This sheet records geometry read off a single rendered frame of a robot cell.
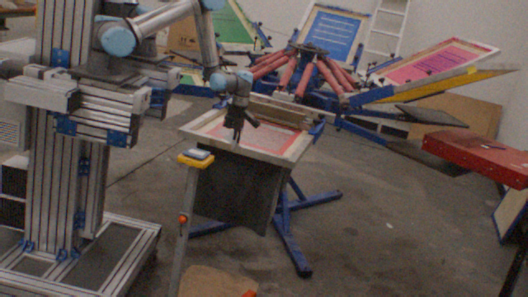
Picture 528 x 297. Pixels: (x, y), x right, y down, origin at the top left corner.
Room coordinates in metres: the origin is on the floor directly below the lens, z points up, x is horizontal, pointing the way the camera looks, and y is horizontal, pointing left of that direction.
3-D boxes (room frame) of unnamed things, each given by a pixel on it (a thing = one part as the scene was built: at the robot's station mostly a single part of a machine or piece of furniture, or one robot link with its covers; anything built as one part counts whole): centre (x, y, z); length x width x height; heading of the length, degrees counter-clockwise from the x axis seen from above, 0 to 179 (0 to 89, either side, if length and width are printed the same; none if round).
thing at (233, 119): (2.41, 0.14, 1.12); 0.09 x 0.08 x 0.12; 78
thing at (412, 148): (3.35, -0.68, 0.91); 1.34 x 0.40 x 0.08; 48
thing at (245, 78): (2.41, 0.14, 1.28); 0.09 x 0.08 x 0.11; 122
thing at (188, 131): (2.77, 0.04, 0.97); 0.79 x 0.58 x 0.04; 168
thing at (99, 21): (2.20, 0.71, 1.42); 0.13 x 0.12 x 0.14; 32
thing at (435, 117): (4.01, -0.83, 0.91); 1.34 x 0.40 x 0.08; 108
